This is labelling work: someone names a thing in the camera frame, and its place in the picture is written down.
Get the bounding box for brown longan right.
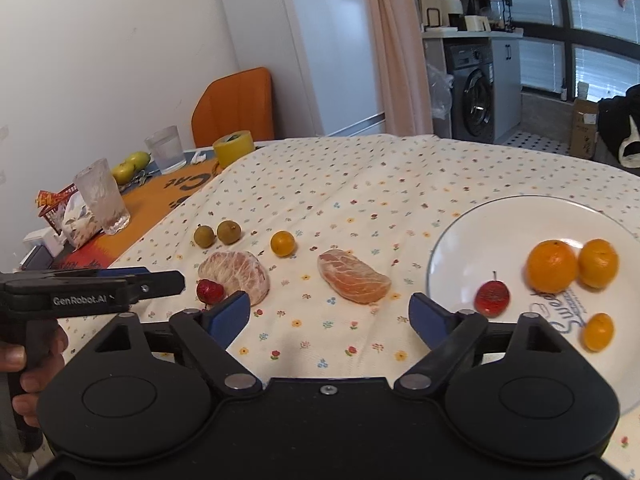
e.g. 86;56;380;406
216;220;242;246

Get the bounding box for small yellow kumquat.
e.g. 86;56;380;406
582;313;615;352
270;231;297;258

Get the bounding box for large orange mandarin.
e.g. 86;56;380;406
525;240;578;295

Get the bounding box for floral cream tablecloth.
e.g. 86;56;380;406
56;133;640;470

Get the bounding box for black jacket on chair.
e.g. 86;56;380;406
594;84;640;176

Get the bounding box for red crabapple with stem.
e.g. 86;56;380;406
473;271;511;318

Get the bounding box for peeled orange segment piece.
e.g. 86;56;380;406
317;249;392;304

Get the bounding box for white kitchen counter cabinet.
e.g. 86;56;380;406
422;27;522;144

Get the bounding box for orange chair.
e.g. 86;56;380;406
191;67;276;148

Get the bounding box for red crabapple small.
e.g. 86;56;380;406
196;278;226;308

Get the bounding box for green apple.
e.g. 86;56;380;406
126;152;151;172
112;162;137;186

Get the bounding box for grey washing machine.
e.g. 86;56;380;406
445;42;495;144

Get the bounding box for frosted textured glass near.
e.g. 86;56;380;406
73;158;130;235

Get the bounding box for orange cat table mat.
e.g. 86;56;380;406
52;158;221;269

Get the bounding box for brown longan left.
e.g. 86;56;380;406
193;226;216;249

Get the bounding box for pink curtain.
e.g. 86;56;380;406
368;0;434;136

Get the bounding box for clear drinking glass far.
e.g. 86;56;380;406
145;126;186;174

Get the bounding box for white charger adapter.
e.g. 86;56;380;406
23;226;66;258

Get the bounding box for brown longan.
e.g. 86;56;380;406
193;226;216;249
216;220;242;246

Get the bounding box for cardboard box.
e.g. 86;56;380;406
570;99;598;159

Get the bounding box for person's left hand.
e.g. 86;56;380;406
0;320;70;429

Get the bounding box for white refrigerator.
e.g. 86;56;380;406
221;0;386;139

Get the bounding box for peeled citrus half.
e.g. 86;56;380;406
198;250;270;307

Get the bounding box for yellow tape roll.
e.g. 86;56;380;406
213;130;255;169

